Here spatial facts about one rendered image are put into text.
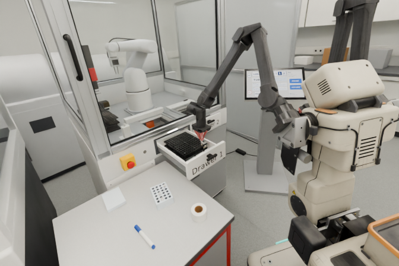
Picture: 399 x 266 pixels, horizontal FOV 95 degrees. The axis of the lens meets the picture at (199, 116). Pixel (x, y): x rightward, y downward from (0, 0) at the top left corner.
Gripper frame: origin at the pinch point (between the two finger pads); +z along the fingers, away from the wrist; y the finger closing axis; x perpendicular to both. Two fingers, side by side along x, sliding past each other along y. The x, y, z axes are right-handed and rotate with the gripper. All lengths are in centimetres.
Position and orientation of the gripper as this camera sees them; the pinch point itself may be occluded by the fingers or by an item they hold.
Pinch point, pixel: (201, 139)
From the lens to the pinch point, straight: 110.9
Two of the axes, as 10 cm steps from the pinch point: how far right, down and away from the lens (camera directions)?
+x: -7.3, 3.1, -6.1
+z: 0.3, 9.0, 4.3
